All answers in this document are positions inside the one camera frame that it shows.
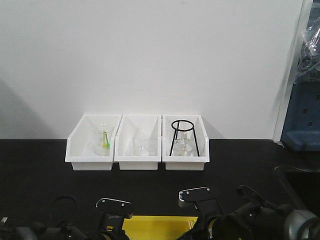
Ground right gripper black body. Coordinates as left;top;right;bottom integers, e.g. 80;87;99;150
178;186;224;230

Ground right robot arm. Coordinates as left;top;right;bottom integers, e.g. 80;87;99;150
178;185;320;240

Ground left gripper black silver body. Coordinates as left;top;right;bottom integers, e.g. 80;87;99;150
95;197;133;235

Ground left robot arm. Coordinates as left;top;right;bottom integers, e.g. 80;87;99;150
0;196;134;240

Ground middle white storage bin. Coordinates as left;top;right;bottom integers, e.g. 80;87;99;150
114;114;162;171

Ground white storage bin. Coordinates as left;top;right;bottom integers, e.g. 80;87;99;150
65;114;122;171
162;115;210;171
114;114;162;171

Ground black wire flask stand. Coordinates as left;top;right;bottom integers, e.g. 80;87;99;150
169;119;200;157

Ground black cable loop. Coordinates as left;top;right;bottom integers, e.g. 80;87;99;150
50;196;78;228

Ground blue-grey pegboard drying rack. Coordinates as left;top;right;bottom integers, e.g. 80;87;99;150
281;0;320;152

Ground right white storage bin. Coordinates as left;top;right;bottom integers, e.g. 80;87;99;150
162;115;210;171

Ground small glass beaker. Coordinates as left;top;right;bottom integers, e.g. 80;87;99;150
132;133;149;157

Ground left white storage bin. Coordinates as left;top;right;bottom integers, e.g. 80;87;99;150
65;114;122;171

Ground glass conical flask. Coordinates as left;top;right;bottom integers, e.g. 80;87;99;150
172;132;193;157

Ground glass beaker with stirrers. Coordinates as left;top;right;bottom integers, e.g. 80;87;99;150
93;123;113;156

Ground yellow plastic tray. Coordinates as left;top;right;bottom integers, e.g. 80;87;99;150
122;215;197;240

